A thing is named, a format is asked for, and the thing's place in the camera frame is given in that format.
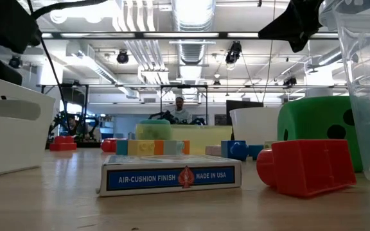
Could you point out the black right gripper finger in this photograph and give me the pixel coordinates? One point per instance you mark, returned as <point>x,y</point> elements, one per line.
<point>297,22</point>

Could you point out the green foam die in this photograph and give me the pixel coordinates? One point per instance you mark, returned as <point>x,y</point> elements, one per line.
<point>310,118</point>

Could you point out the red two-stud toy block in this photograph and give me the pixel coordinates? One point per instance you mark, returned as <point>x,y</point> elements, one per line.
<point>63,143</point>

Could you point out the teal foam die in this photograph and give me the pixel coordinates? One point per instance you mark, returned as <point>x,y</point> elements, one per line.
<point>154,128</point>

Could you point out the small card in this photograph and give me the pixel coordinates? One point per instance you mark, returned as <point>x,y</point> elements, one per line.
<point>172,178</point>

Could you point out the black ceiling spotlight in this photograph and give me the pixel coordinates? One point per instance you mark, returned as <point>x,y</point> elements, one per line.
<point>14,61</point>
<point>122,57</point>
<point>289,81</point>
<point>233,51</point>

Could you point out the white rectangular plastic bin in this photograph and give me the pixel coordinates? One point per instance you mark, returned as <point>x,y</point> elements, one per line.
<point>11,144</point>

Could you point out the clear plastic bin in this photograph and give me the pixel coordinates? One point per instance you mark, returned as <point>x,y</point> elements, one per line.
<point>365,96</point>

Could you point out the white round plastic bucket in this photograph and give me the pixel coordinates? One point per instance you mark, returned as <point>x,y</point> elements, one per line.
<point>255,125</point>

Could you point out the black overhead rig beam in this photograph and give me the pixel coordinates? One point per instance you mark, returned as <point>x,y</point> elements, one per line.
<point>108,35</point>

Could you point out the olive green toy block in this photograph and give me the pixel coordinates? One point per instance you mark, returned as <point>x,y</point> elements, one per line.
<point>270,144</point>

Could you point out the turquoise toy block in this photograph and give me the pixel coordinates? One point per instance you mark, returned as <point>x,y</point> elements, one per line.
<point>255,151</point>

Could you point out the blue toy block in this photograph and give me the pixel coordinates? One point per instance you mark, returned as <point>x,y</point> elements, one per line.
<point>233,150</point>

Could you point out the large red toy block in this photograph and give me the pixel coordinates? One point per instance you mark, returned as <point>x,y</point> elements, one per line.
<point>310,167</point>

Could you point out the small teal toy block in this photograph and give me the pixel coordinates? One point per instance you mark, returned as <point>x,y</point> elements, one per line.
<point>121,147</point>

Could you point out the translucent yellow plastic bin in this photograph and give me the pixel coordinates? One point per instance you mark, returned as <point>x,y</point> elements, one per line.
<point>204,138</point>

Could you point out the white peach card box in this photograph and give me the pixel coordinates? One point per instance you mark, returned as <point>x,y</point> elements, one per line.
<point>213,150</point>

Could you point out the small yellow toy block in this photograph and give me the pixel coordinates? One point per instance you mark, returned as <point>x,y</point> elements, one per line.
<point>140,147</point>

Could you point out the small mint toy block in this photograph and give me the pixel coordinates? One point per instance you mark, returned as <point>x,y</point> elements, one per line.
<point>173,147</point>

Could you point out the orange arched toy block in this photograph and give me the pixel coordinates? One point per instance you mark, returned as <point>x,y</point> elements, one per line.
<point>158,147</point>

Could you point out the background black rig frame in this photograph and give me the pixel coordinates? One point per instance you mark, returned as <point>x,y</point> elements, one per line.
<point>184,86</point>
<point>85,106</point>

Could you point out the silver ventilation duct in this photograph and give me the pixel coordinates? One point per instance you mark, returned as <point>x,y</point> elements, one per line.
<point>191,19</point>

